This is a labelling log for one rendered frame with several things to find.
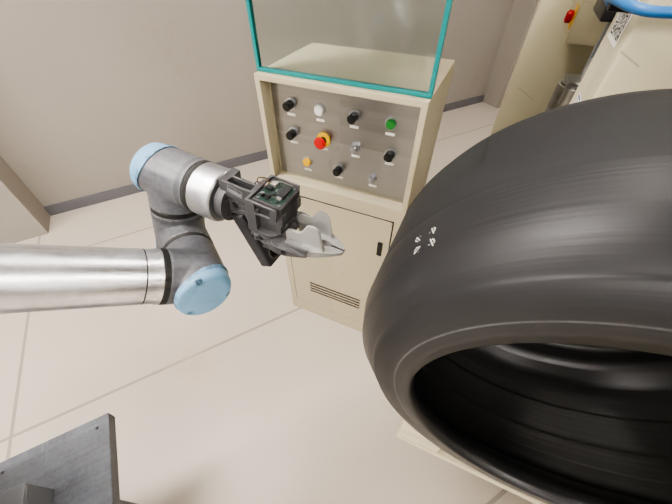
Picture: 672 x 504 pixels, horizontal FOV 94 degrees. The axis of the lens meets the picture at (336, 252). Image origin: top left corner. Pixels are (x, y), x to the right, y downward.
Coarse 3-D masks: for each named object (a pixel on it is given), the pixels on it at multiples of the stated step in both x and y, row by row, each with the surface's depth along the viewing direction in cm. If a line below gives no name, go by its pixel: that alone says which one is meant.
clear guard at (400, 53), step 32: (256, 0) 86; (288, 0) 83; (320, 0) 79; (352, 0) 77; (384, 0) 74; (416, 0) 72; (448, 0) 69; (256, 32) 92; (288, 32) 88; (320, 32) 84; (352, 32) 81; (384, 32) 78; (416, 32) 76; (256, 64) 98; (288, 64) 94; (320, 64) 90; (352, 64) 86; (384, 64) 83; (416, 64) 80
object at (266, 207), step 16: (224, 176) 48; (240, 176) 50; (272, 176) 49; (224, 192) 49; (240, 192) 47; (256, 192) 47; (272, 192) 47; (288, 192) 47; (224, 208) 50; (240, 208) 51; (256, 208) 47; (272, 208) 45; (288, 208) 49; (256, 224) 48; (272, 224) 48; (288, 224) 50
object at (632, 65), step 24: (648, 0) 38; (648, 24) 40; (600, 48) 50; (624, 48) 42; (648, 48) 41; (600, 72) 47; (624, 72) 43; (648, 72) 42; (576, 96) 55; (600, 96) 46
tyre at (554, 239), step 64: (512, 128) 38; (576, 128) 31; (640, 128) 27; (448, 192) 37; (512, 192) 28; (576, 192) 24; (640, 192) 22; (448, 256) 30; (512, 256) 25; (576, 256) 23; (640, 256) 21; (384, 320) 38; (448, 320) 30; (512, 320) 26; (576, 320) 24; (640, 320) 22; (384, 384) 46; (448, 384) 65; (512, 384) 68; (576, 384) 65; (640, 384) 59; (448, 448) 51; (512, 448) 59; (576, 448) 57; (640, 448) 53
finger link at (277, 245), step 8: (264, 240) 49; (272, 240) 49; (280, 240) 49; (272, 248) 49; (280, 248) 48; (288, 248) 49; (296, 248) 48; (288, 256) 49; (296, 256) 49; (304, 256) 49
